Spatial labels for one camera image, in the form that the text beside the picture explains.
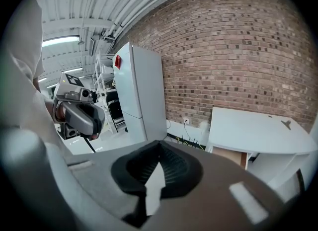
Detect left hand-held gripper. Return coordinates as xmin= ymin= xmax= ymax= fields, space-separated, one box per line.
xmin=52 ymin=72 xmax=106 ymax=141

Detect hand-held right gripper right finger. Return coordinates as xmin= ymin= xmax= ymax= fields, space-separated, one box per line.
xmin=159 ymin=140 xmax=203 ymax=199

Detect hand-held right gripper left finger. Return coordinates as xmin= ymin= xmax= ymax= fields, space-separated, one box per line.
xmin=111 ymin=140 xmax=159 ymax=228

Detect brown cardboard box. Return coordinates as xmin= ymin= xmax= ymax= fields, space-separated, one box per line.
xmin=211 ymin=145 xmax=249 ymax=170

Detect person's left forearm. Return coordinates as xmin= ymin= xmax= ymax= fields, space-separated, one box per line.
xmin=43 ymin=97 xmax=57 ymax=121

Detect white desk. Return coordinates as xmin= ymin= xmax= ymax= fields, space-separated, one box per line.
xmin=207 ymin=106 xmax=318 ymax=197

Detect black chair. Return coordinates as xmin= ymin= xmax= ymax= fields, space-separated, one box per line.
xmin=105 ymin=92 xmax=127 ymax=133

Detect black router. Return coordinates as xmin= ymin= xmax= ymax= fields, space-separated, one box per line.
xmin=175 ymin=137 xmax=207 ymax=151

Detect white shelving unit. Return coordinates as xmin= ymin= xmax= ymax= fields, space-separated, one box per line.
xmin=92 ymin=50 xmax=117 ymax=134

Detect white refrigerator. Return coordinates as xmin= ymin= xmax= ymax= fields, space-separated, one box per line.
xmin=112 ymin=42 xmax=167 ymax=144

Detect ceiling strip lights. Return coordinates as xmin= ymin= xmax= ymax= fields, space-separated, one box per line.
xmin=38 ymin=35 xmax=82 ymax=88

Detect white ceiling pipe bundle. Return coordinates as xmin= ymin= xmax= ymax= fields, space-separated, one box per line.
xmin=106 ymin=0 xmax=199 ymax=39

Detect person's white shirt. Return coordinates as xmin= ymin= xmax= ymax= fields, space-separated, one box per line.
xmin=0 ymin=0 xmax=74 ymax=156

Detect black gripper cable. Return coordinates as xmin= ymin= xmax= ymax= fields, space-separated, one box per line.
xmin=83 ymin=137 xmax=97 ymax=154

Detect yellow cable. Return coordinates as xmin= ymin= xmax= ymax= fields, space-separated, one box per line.
xmin=175 ymin=137 xmax=207 ymax=150

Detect black power cable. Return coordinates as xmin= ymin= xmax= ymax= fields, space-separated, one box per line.
xmin=183 ymin=123 xmax=193 ymax=143

